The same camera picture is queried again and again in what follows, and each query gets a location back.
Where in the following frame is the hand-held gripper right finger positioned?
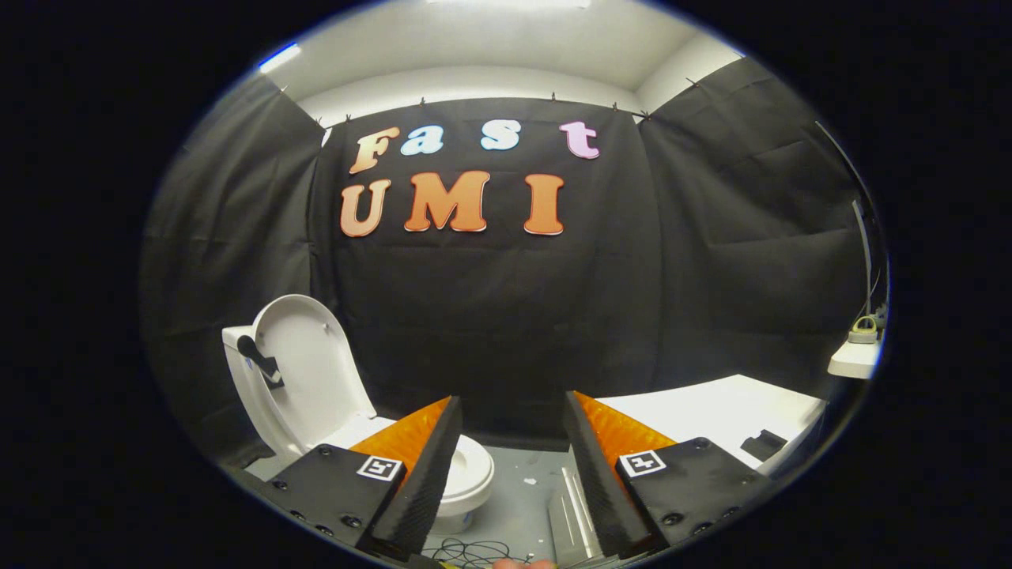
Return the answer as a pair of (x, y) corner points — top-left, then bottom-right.
(563, 390), (772, 558)

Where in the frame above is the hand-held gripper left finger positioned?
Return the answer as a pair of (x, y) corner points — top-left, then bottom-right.
(265, 395), (465, 563)

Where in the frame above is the black toilet lid handle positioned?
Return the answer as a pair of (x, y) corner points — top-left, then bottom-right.
(237, 335), (284, 388)

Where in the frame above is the white ceramic toilet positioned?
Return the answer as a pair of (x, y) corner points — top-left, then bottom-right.
(221, 324), (495, 534)

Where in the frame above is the white panelled cabinet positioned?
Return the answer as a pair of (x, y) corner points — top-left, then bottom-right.
(547, 375), (827, 566)

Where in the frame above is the black flat object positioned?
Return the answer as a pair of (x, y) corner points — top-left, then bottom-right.
(741, 429), (788, 463)

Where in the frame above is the black backdrop cloth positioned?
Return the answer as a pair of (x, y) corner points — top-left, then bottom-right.
(141, 57), (878, 467)

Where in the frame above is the black curved stand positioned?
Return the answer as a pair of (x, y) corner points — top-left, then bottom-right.
(814, 120), (882, 317)

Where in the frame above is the small ceiling light strip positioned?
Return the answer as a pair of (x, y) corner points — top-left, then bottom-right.
(257, 43), (303, 76)

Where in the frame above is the large ceiling light panel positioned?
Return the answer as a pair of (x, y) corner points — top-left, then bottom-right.
(427, 0), (592, 9)

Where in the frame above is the tangle of black cables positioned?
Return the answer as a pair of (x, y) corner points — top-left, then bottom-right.
(423, 537), (531, 569)

